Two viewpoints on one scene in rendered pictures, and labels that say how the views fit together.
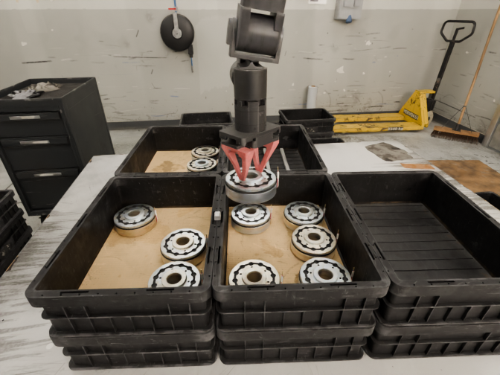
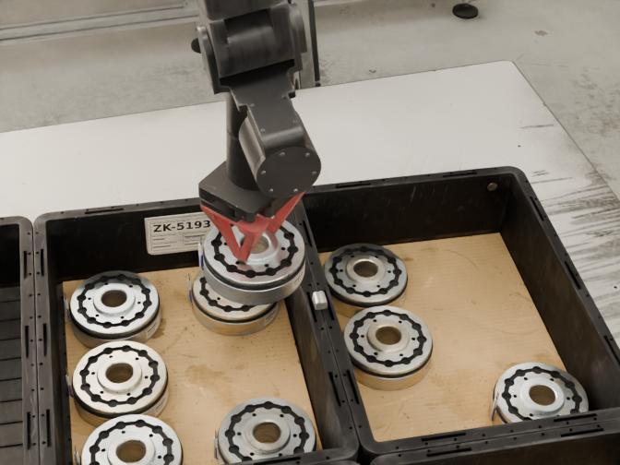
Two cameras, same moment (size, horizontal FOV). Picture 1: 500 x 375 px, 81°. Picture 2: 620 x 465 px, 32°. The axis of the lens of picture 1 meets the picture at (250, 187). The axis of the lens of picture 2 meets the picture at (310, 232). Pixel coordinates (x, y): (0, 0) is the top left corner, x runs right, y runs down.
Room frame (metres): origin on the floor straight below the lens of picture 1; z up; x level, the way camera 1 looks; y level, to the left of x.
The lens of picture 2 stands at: (1.32, -0.11, 1.79)
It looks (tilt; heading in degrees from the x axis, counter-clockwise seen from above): 42 degrees down; 168
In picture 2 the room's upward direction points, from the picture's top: 3 degrees clockwise
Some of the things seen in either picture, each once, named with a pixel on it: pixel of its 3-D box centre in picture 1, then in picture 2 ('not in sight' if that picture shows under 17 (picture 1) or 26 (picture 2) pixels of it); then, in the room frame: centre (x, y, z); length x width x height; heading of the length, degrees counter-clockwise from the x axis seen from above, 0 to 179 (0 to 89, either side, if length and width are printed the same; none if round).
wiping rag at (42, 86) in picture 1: (44, 85); not in sight; (2.02, 1.37, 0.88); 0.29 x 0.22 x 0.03; 7
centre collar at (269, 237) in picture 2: (251, 176); (255, 244); (0.52, 0.00, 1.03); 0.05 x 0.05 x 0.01
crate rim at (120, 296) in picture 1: (149, 222); (451, 297); (0.51, 0.22, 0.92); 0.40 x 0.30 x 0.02; 2
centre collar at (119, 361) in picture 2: (314, 236); (119, 374); (0.53, -0.15, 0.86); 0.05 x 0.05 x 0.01
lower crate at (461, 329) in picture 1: (399, 267); not in sight; (0.53, -0.38, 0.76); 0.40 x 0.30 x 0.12; 2
